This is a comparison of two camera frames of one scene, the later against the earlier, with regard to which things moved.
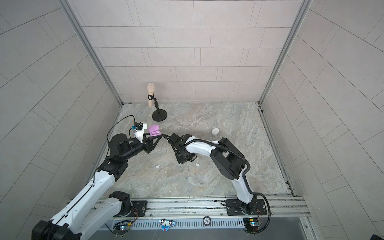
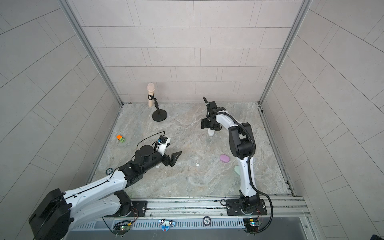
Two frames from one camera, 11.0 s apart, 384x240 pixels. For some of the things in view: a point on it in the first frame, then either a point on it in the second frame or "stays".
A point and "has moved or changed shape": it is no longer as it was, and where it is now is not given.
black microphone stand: (159, 115) stays
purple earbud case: (154, 130) has moved or changed shape
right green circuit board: (251, 224) stays
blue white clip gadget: (165, 224) stays
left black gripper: (147, 144) to (171, 162)
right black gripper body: (182, 158) to (209, 123)
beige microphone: (150, 88) stays
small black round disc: (206, 220) stays
